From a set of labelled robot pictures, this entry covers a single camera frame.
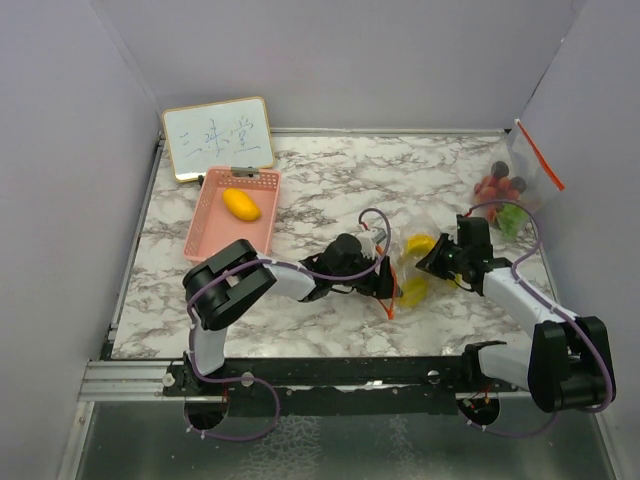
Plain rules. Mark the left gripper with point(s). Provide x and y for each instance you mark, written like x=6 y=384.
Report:
x=382 y=284

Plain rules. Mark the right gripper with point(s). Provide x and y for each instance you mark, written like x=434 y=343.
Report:
x=431 y=263

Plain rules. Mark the zip bag with yellow fruit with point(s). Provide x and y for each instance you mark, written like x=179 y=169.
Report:
x=409 y=222

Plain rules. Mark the fake yellow mango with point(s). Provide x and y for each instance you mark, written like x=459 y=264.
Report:
x=241 y=205

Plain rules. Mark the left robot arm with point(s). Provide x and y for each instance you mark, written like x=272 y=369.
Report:
x=221 y=289

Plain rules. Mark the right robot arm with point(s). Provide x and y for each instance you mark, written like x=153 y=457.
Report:
x=568 y=364

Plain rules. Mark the fake green grapes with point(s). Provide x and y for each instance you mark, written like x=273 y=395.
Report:
x=510 y=220

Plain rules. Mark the fake red strawberries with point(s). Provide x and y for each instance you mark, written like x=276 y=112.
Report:
x=492 y=188

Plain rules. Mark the zip bag with red fruit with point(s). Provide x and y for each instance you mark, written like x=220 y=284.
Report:
x=539 y=183

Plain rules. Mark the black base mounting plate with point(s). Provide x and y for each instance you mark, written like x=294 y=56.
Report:
x=245 y=387

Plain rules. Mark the pink plastic basket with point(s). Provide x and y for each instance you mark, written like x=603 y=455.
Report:
x=213 y=227

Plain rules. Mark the small whiteboard with writing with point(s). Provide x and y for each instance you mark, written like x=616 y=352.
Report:
x=234 y=134

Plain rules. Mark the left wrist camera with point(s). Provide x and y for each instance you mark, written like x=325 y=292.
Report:
x=375 y=237

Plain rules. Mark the aluminium frame rail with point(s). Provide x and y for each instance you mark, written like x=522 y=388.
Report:
x=123 y=381

